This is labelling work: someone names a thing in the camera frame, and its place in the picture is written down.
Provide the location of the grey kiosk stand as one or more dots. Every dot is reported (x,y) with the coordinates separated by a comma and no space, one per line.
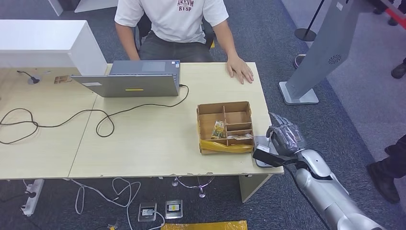
(326,47)

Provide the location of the black office chair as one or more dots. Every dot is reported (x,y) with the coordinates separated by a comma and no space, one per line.
(144,27)

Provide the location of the steel floor socket white insert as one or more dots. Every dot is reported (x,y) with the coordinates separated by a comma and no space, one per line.
(147,212)

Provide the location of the person's right forearm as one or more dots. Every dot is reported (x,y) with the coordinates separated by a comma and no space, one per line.
(128,46)

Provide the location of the dark disc with pale rim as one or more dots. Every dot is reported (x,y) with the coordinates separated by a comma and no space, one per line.
(298,61)

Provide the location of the grey card reader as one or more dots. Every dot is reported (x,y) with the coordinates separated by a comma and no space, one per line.
(261,140)

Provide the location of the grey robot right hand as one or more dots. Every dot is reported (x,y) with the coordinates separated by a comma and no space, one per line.
(287,139)

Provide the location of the wooden compartment box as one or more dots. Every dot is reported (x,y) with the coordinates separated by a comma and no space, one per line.
(207,125)

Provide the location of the brown patterned card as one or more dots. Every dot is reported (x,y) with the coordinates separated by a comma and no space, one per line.
(62,79)

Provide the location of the white power strip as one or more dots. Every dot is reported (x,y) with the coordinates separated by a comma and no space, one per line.
(31,197)

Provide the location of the pale flat card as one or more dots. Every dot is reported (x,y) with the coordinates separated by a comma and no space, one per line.
(240,137)

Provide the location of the white cabinet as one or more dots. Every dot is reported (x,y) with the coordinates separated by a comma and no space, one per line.
(95,3)

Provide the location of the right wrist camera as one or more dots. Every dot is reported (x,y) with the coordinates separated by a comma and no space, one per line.
(268,157)

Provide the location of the person's left hand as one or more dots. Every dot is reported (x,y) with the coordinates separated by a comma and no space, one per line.
(239,70)

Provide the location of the red barrier belt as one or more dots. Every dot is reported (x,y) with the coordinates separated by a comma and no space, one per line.
(396,17)

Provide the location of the yellow floor tape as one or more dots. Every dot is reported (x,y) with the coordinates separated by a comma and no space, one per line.
(203,226)

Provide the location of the person's left forearm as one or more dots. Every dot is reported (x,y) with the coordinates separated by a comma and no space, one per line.
(229,46)

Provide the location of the pale table leg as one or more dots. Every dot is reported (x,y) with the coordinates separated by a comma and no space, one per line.
(250,189)

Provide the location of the black stanchion post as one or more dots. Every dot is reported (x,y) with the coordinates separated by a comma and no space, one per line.
(305,35)

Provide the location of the white counter block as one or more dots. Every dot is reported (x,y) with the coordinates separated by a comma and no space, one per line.
(41,35)

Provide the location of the grey laptop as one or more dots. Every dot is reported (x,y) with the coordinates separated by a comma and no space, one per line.
(133,85)

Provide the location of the steel floor socket yellow label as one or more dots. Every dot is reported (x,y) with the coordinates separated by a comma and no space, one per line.
(173,209)

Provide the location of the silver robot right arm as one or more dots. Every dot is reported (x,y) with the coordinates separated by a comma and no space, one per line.
(330,193)

